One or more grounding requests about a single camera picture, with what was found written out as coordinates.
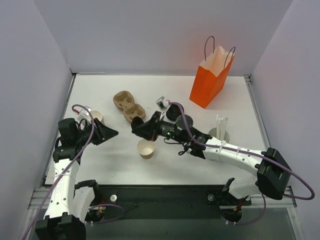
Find single brown paper cup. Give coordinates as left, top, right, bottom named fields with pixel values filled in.
left=137, top=139, right=156, bottom=159

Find black cup lid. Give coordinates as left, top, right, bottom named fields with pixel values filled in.
left=130, top=116, right=144, bottom=130

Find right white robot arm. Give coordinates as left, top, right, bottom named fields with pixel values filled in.
left=131, top=111, right=290, bottom=204

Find stack of black lids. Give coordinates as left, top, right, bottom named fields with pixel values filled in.
left=165, top=104, right=181, bottom=122

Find stack of paper cups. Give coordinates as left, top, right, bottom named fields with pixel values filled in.
left=90, top=110, right=105, bottom=125

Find white straw holder cup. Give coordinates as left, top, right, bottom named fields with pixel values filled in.
left=208, top=127, right=230, bottom=144

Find brown pulp cup carrier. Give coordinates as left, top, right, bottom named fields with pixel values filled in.
left=113, top=90, right=146, bottom=123

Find white wrapped straws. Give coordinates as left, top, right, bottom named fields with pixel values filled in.
left=215, top=114, right=229, bottom=141

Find orange paper bag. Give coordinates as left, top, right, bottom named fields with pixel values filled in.
left=189, top=35, right=236, bottom=109

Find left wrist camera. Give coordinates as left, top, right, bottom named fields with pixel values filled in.
left=77, top=106, right=91, bottom=122

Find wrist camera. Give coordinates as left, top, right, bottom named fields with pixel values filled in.
left=155, top=96, right=170, bottom=119
left=77, top=106, right=91, bottom=122

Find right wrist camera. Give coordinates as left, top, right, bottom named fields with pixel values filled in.
left=155, top=96, right=170, bottom=119

